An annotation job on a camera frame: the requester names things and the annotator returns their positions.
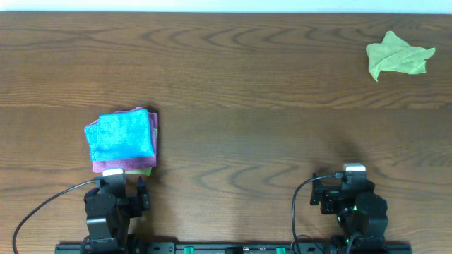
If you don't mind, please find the folded pink microfibre cloth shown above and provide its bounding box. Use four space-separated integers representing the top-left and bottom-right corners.
91 107 158 173

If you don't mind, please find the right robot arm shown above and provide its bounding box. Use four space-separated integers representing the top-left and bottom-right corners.
310 171 388 253

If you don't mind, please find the folded blue microfibre cloth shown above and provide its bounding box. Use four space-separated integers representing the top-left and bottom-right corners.
85 109 155 162

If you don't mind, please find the folded green cloth under stack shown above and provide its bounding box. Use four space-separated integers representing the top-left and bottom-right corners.
125 127 158 176

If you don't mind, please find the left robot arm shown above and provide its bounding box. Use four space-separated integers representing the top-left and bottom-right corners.
80 174 150 254

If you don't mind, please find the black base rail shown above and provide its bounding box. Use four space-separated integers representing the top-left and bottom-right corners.
54 242 413 254

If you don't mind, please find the green microfibre cloth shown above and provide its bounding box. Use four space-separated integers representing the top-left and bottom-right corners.
366 31 436 82

